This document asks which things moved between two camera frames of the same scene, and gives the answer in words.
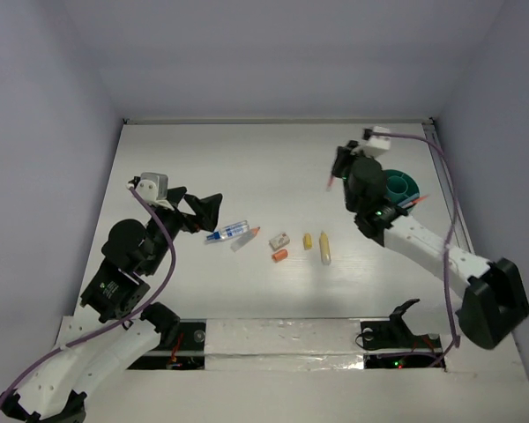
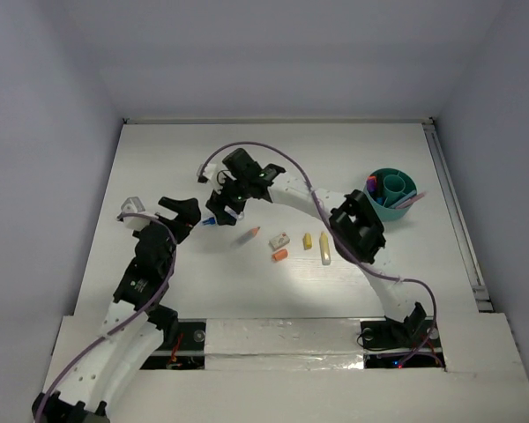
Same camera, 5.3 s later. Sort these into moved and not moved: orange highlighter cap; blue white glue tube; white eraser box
Moved: blue white glue tube
Not moved: white eraser box; orange highlighter cap
